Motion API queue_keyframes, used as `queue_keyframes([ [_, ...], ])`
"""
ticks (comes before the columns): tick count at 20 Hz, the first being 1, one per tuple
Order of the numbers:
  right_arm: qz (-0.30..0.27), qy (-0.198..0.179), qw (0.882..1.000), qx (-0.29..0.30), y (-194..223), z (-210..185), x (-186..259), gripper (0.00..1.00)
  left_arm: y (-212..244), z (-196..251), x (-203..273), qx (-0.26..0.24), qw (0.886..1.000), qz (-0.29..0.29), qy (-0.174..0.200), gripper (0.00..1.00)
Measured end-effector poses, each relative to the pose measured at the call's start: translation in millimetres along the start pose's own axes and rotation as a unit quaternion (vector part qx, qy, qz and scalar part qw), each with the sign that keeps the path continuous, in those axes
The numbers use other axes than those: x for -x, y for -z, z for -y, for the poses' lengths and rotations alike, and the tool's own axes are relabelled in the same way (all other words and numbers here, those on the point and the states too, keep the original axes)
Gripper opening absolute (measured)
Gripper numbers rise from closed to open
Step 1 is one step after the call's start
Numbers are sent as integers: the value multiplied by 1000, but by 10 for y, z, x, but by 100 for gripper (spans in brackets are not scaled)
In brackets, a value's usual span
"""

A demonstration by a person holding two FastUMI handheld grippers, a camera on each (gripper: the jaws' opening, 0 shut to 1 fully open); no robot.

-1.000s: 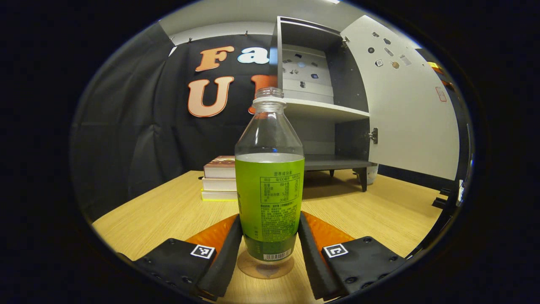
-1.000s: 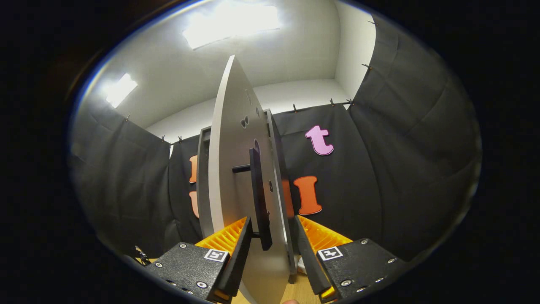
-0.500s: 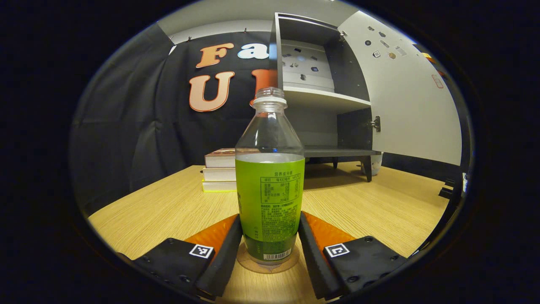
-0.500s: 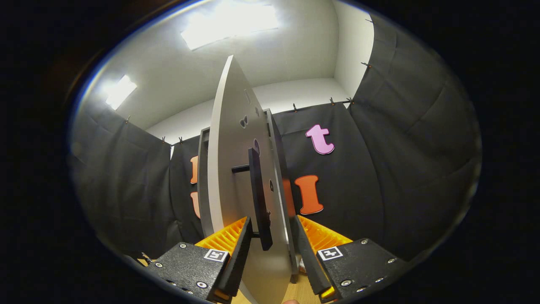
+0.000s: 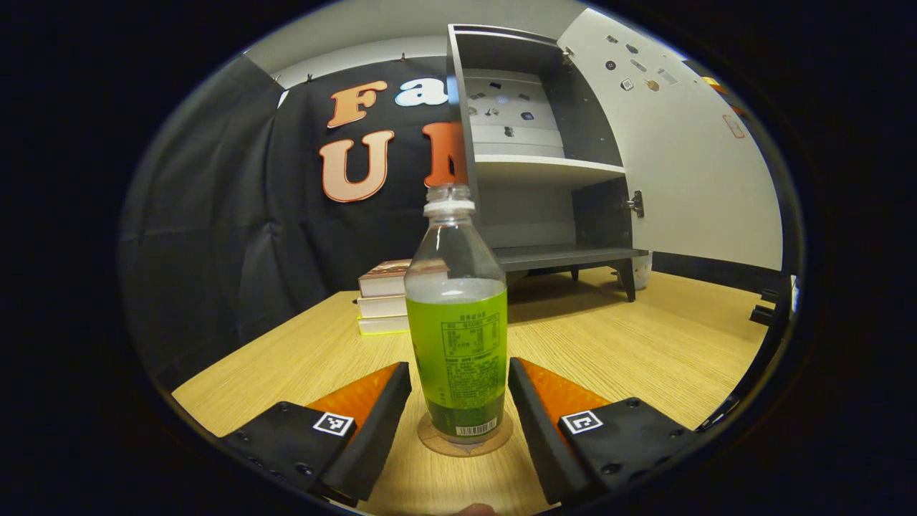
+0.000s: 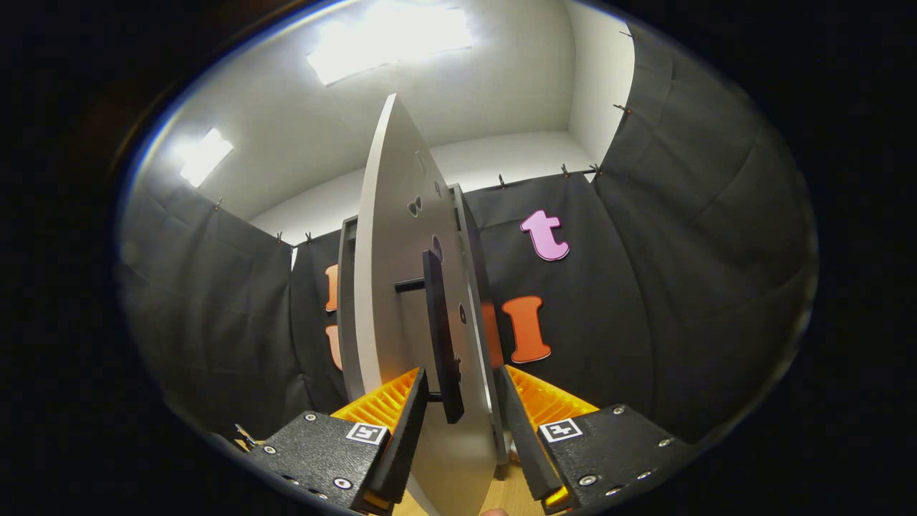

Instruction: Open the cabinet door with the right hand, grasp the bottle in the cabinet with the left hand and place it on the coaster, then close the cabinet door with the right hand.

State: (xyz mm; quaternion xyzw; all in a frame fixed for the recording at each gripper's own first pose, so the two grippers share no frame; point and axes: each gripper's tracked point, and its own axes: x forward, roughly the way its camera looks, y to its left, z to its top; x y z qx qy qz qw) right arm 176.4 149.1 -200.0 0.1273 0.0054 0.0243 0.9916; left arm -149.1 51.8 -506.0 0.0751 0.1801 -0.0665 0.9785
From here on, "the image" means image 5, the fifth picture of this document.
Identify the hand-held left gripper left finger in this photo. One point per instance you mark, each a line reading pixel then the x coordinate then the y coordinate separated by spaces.
pixel 372 437

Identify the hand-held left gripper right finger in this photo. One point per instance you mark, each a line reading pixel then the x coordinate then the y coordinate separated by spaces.
pixel 541 437

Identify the round brown coaster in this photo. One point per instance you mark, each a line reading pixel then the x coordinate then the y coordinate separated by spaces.
pixel 466 451

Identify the green drink bottle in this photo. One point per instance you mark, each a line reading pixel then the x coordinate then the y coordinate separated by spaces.
pixel 458 337

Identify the beige cabinet door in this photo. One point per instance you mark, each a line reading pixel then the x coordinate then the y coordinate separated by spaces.
pixel 688 193

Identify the white cabinet shelf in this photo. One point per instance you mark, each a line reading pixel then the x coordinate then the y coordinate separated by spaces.
pixel 544 170

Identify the yellow edged book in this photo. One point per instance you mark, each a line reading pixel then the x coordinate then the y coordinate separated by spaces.
pixel 383 325

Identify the white edged book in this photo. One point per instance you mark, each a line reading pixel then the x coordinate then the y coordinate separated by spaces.
pixel 380 306

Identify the brown cover book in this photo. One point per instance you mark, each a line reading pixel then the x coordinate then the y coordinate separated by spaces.
pixel 383 276

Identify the white round container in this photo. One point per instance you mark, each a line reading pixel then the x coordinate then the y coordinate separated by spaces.
pixel 642 272

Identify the black backdrop cloth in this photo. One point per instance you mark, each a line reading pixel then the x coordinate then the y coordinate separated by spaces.
pixel 215 251

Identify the dark block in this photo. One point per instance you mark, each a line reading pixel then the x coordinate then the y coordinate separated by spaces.
pixel 765 307

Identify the row of black cloth clips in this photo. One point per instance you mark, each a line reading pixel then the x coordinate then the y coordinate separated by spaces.
pixel 308 76

